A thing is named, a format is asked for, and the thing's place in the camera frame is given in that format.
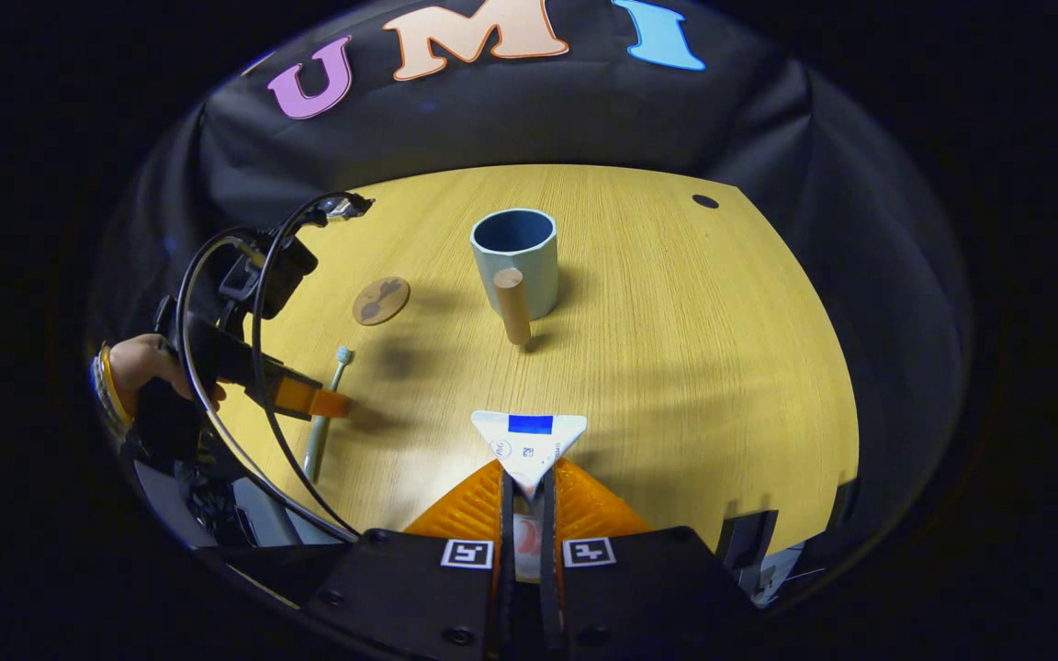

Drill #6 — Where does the black cable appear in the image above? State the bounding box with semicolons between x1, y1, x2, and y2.
252;192;365;537
176;228;357;544

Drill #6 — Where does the yellow wristband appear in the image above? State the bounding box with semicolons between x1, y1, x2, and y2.
90;343;134;438

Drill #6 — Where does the round brown coaster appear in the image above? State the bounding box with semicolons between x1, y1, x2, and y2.
352;276;411;327

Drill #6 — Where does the pale green toothbrush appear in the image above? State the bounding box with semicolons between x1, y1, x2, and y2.
302;346;353;484

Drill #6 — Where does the black backdrop cloth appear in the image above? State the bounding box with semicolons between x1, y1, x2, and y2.
93;0;971;588

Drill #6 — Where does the white toothpaste tube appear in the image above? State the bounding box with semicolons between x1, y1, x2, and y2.
471;410;588;563

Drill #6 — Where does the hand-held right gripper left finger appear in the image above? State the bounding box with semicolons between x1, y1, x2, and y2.
304;459;516;661

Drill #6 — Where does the blue cup with wooden handle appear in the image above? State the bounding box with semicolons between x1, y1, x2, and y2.
470;208;559;347

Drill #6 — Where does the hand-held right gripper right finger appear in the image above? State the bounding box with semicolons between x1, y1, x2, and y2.
540;457;769;661

